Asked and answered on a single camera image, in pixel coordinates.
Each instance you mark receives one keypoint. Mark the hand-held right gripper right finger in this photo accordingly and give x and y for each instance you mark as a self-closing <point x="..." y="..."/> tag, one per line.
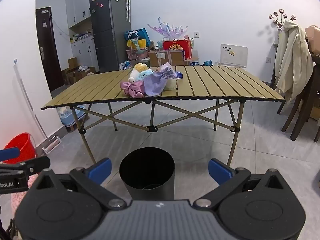
<point x="220" y="171"/>

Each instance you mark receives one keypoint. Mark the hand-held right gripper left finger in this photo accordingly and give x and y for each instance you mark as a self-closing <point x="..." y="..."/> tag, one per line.
<point x="101" y="171"/>

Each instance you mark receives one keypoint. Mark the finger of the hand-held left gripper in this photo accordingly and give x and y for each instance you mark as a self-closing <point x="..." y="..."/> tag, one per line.
<point x="37" y="163"/>
<point x="10" y="153"/>

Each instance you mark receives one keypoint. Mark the black trash bin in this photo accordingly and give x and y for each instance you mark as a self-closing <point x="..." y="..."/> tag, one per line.
<point x="147" y="180"/>

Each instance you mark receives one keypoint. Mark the purple cloth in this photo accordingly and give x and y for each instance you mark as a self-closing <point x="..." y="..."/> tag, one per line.
<point x="155" y="85"/>

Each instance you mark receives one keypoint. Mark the white and yellow plush toy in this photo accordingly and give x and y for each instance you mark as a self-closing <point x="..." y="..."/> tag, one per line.
<point x="138" y="68"/>

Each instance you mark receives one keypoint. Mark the red plastic bucket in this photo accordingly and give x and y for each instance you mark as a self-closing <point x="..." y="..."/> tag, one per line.
<point x="22" y="145"/>

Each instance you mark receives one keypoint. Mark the blue plastic tray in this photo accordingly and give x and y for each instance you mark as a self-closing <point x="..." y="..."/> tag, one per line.
<point x="67" y="118"/>

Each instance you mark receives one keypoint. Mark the white floor mop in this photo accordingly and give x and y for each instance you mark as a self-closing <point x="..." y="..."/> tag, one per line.
<point x="25" y="92"/>

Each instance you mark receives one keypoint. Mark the tan folding table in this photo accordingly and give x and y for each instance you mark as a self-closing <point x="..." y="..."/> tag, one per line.
<point x="212" y="85"/>

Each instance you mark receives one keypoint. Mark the dark wooden chair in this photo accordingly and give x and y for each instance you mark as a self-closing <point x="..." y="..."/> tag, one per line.
<point x="300" y="115"/>

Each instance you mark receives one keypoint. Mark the open cardboard box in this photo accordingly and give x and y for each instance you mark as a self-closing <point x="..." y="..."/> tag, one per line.
<point x="77" y="73"/>

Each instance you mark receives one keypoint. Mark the blue tissue pack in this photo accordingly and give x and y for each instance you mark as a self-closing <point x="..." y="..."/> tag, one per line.
<point x="179" y="75"/>

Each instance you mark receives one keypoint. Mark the dark brown door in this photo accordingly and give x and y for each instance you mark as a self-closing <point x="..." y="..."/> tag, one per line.
<point x="47" y="55"/>

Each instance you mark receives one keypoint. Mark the blue and white pack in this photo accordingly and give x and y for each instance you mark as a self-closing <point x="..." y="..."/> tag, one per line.
<point x="125" y="65"/>

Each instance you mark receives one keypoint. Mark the white base cabinet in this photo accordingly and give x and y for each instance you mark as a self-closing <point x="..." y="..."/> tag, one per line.
<point x="83" y="51"/>

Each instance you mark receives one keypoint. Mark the taped cardboard box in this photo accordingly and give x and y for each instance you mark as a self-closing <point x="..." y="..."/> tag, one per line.
<point x="160" y="58"/>

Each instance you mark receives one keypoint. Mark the cream hooded coat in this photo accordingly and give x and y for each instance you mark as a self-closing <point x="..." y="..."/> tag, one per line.
<point x="292" y="60"/>

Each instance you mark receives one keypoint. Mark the red gift box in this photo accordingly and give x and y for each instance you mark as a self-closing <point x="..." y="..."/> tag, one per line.
<point x="175" y="46"/>

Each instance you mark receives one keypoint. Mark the yellow gift bag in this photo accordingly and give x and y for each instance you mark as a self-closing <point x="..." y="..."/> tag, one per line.
<point x="141" y="43"/>

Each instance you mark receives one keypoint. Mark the grey refrigerator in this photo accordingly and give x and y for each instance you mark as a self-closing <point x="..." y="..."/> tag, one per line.
<point x="110" y="30"/>

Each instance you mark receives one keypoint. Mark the blue gift bag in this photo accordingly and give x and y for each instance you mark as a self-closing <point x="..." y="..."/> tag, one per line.
<point x="142" y="33"/>

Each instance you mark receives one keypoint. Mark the iridescent bouquet wrap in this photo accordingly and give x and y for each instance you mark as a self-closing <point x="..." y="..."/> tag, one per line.
<point x="170" y="30"/>

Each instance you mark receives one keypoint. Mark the pink bag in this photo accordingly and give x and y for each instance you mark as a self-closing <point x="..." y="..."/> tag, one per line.
<point x="313" y="36"/>

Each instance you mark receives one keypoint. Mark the dried flowers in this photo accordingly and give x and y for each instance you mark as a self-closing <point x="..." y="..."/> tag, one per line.
<point x="281" y="17"/>

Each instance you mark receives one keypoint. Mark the white hanging hangers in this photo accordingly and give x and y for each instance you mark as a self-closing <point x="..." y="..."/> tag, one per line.
<point x="128" y="5"/>

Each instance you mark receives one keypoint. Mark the white wall panel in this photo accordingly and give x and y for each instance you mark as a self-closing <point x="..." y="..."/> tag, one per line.
<point x="233" y="55"/>

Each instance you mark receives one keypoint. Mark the white wall socket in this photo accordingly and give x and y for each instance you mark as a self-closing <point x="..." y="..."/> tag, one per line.
<point x="197" y="35"/>
<point x="268" y="60"/>

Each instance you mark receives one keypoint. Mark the white wall cabinet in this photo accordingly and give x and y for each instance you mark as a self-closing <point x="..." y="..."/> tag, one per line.
<point x="80" y="7"/>

